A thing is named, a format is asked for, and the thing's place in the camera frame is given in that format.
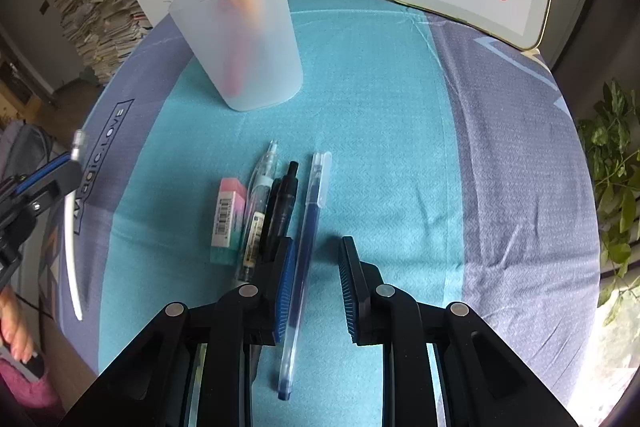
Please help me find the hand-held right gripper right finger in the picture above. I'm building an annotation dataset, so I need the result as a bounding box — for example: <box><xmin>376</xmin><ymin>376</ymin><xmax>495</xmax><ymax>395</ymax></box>
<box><xmin>339</xmin><ymin>236</ymin><xmax>581</xmax><ymax>427</ymax></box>

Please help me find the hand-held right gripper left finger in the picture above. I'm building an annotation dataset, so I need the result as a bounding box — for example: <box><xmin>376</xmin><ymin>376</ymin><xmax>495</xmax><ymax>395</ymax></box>
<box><xmin>60</xmin><ymin>237</ymin><xmax>299</xmax><ymax>427</ymax></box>

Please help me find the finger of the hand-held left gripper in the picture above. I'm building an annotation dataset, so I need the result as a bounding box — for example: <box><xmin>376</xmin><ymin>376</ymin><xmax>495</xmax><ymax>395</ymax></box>
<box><xmin>22</xmin><ymin>162</ymin><xmax>83</xmax><ymax>220</ymax></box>
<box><xmin>0</xmin><ymin>156</ymin><xmax>71</xmax><ymax>198</ymax></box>

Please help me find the blue capped pen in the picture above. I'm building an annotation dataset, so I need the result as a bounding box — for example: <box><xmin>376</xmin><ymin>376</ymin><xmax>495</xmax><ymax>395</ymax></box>
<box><xmin>277</xmin><ymin>151</ymin><xmax>333</xmax><ymax>402</ymax></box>

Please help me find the clear pen with green label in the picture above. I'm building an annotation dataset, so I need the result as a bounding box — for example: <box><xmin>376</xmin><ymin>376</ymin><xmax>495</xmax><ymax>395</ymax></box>
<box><xmin>232</xmin><ymin>139</ymin><xmax>279</xmax><ymax>285</ymax></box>

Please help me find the translucent plastic cup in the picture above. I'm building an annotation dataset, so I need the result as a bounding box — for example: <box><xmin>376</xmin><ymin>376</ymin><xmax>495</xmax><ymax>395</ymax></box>
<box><xmin>167</xmin><ymin>0</ymin><xmax>304</xmax><ymax>112</ymax></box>

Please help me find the person's left hand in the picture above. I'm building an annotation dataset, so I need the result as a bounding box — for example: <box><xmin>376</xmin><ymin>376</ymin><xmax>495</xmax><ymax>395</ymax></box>
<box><xmin>0</xmin><ymin>292</ymin><xmax>41</xmax><ymax>364</ymax></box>

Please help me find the grey backpack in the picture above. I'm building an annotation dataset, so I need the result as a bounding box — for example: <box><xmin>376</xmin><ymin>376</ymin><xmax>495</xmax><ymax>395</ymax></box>
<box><xmin>0</xmin><ymin>119</ymin><xmax>56</xmax><ymax>188</ymax></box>

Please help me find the pastel eraser with label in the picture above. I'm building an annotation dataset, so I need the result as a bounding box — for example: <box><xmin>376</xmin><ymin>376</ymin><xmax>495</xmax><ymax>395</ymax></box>
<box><xmin>210</xmin><ymin>177</ymin><xmax>249</xmax><ymax>266</ymax></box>

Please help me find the pink clothing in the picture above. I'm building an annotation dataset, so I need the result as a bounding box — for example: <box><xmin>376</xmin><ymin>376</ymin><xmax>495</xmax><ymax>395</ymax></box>
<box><xmin>0</xmin><ymin>357</ymin><xmax>66</xmax><ymax>414</ymax></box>

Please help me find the tall pile of papers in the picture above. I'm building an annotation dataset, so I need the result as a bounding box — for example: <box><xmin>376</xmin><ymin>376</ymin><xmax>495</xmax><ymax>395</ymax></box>
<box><xmin>37</xmin><ymin>0</ymin><xmax>153</xmax><ymax>85</ymax></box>

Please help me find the green leafy plant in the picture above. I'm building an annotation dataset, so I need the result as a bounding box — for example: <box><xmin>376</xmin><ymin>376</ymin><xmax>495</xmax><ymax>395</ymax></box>
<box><xmin>575</xmin><ymin>79</ymin><xmax>640</xmax><ymax>328</ymax></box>

